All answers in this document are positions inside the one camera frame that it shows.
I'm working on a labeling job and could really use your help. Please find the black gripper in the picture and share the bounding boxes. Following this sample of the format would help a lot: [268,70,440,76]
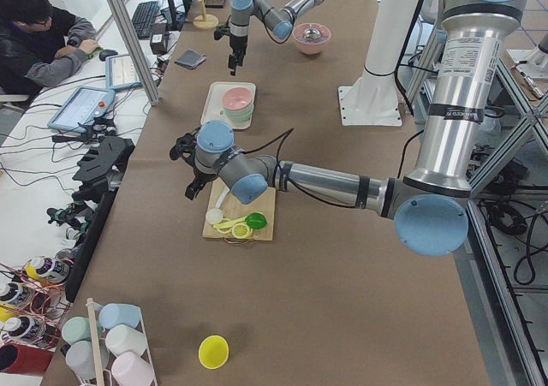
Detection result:
[213,25,248,76]
[169,132,214,200]

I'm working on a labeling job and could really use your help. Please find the white ceramic spoon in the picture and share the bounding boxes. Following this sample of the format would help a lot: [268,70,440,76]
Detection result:
[213,188,229,211]

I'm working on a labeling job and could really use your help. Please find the small pink bowl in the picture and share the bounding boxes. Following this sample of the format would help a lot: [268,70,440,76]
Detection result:
[221,86,253,111]

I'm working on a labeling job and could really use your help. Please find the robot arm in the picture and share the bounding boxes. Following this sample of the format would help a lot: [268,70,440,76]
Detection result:
[170,0,527,256]
[214,0,325,76]

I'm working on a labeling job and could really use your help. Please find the large pink ice bowl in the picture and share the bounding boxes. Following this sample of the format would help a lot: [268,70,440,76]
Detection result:
[292,22,331,55]

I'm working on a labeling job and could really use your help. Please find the grey folded cloth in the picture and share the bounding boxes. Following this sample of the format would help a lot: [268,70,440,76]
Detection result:
[175,49,206,69]

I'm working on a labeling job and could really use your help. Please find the wooden mug tree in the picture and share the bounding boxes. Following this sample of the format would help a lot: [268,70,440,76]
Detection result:
[193,0,218,30]

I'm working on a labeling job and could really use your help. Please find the yellow plastic knife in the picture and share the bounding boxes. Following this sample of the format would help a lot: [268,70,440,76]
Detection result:
[212,217,246,234]

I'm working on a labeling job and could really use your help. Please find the white rabbit tray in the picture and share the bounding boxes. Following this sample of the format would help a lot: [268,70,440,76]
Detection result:
[200,81,256,130]

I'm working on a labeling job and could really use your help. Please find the stacked green bowls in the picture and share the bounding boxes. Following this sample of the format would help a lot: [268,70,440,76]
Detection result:
[223,104,254,122]

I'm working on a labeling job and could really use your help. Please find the lemon slice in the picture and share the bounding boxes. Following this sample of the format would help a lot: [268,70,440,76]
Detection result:
[230,223,253,240]

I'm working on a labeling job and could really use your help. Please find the green lime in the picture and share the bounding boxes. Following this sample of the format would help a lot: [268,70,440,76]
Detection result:
[245,212,267,230]

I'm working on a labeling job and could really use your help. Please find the black power adapter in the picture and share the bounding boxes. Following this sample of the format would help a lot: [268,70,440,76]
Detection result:
[149,22,170,55]

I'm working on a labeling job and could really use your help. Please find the black tool stand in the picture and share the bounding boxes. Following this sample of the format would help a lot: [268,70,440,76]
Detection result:
[65,136,135,303]

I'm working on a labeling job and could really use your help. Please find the black keyboard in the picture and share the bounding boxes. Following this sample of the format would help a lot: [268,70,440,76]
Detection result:
[131,1,160,39]

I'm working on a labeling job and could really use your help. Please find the blue teach pendant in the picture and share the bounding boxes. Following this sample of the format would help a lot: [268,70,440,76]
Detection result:
[47,86,116,133]
[104,54,141,91]

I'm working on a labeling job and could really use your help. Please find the blue cup on rack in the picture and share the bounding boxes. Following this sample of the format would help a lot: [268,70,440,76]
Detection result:
[98,303,141,330]

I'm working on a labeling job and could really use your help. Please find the white cup on rack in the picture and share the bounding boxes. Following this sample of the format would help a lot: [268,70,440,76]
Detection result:
[104,324,147,356]

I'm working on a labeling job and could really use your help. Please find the yellow paint bottle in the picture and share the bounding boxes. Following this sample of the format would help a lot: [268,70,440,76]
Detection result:
[25,257,70,284]

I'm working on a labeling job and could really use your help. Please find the green cup on rack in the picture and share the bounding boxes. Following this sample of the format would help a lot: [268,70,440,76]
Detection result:
[61,317,92,345]

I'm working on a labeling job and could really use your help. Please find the seated person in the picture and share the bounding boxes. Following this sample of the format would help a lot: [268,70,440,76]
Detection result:
[1,0,99,98]

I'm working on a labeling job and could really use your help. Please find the pink cup on rack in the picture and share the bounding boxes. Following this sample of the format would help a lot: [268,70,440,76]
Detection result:
[111,351,154,386]

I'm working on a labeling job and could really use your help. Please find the aluminium frame post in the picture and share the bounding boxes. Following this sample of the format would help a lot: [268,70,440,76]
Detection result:
[106,0,160,106]

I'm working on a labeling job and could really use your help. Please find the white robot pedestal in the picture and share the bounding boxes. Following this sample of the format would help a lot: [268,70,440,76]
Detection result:
[339,0,419,127]

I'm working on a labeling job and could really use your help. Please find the wooden cup rack post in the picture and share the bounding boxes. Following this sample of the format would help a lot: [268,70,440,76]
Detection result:
[86,298,105,386]

